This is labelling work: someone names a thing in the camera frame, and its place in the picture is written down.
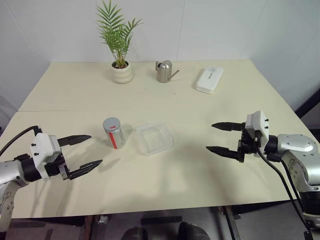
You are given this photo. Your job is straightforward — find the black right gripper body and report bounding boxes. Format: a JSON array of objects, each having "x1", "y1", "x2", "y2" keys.
[{"x1": 237, "y1": 127, "x2": 263, "y2": 165}]

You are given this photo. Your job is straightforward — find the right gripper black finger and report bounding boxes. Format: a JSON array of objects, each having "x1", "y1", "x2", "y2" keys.
[
  {"x1": 211, "y1": 121, "x2": 247, "y2": 133},
  {"x1": 205, "y1": 145, "x2": 241, "y2": 161}
]

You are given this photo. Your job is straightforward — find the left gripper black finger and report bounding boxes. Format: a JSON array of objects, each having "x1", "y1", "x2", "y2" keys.
[
  {"x1": 57, "y1": 134, "x2": 92, "y2": 147},
  {"x1": 66, "y1": 159, "x2": 104, "y2": 181}
]

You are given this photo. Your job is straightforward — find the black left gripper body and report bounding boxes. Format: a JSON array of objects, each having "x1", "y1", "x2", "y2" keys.
[{"x1": 44, "y1": 152, "x2": 72, "y2": 181}]

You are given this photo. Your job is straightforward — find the grey plastic slotted jar lid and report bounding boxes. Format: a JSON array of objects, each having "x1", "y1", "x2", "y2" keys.
[{"x1": 102, "y1": 117, "x2": 121, "y2": 133}]

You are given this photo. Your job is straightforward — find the clear vial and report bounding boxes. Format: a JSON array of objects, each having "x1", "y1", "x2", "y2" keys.
[{"x1": 104, "y1": 124, "x2": 126, "y2": 150}]

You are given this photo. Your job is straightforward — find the clear plastic container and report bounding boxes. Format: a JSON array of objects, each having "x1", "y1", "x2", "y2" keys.
[{"x1": 135, "y1": 121, "x2": 175, "y2": 157}]

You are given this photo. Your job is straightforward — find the white flat case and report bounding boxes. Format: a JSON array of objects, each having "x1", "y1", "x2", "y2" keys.
[{"x1": 194, "y1": 66, "x2": 224, "y2": 95}]

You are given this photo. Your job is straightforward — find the dark rounded shape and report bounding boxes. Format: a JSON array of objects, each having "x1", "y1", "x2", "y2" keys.
[
  {"x1": 178, "y1": 221, "x2": 210, "y2": 240},
  {"x1": 120, "y1": 225, "x2": 149, "y2": 240}
]

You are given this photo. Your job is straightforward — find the white ribbed plant pot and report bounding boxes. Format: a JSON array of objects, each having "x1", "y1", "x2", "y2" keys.
[{"x1": 110, "y1": 60, "x2": 134, "y2": 85}]

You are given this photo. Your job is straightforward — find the steel watering can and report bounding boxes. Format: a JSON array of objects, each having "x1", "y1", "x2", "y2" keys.
[{"x1": 155, "y1": 60, "x2": 181, "y2": 84}]

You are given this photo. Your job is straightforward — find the green palm plant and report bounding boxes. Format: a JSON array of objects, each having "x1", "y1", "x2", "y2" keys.
[{"x1": 95, "y1": 0, "x2": 144, "y2": 69}]

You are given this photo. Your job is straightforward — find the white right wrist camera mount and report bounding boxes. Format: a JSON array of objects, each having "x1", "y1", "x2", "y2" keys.
[{"x1": 244, "y1": 109, "x2": 270, "y2": 158}]

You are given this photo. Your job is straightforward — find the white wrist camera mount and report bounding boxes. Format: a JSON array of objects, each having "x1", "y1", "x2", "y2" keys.
[
  {"x1": 30, "y1": 133, "x2": 62, "y2": 182},
  {"x1": 244, "y1": 109, "x2": 270, "y2": 158}
]

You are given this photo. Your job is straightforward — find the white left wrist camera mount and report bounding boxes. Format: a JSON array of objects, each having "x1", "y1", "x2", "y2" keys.
[{"x1": 30, "y1": 133, "x2": 62, "y2": 182}]

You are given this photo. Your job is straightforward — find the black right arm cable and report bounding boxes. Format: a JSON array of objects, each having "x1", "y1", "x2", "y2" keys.
[{"x1": 255, "y1": 143, "x2": 315, "y2": 240}]

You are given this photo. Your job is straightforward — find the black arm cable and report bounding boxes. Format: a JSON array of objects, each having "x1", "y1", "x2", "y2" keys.
[
  {"x1": 0, "y1": 125, "x2": 43, "y2": 155},
  {"x1": 255, "y1": 143, "x2": 315, "y2": 240}
]

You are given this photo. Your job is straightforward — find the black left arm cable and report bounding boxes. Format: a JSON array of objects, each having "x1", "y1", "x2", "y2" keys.
[{"x1": 0, "y1": 125, "x2": 43, "y2": 155}]

